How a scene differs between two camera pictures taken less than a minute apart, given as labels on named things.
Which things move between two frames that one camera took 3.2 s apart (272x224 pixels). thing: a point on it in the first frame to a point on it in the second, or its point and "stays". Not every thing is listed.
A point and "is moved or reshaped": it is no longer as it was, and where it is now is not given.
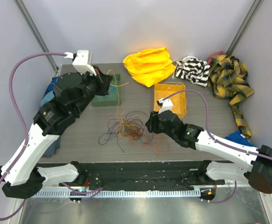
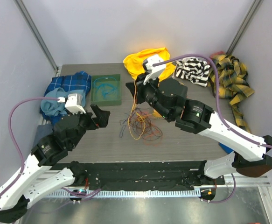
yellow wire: [116, 86] to [138, 138]
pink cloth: [208, 59] stays
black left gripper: [103, 80] to [101, 120]
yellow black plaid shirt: [227, 78] stays
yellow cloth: [150, 66] stays
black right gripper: [152, 123] to [141, 87]
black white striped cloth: [194, 69] stays
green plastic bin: [114, 98] stays
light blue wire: [113, 88] is moved or reshaped
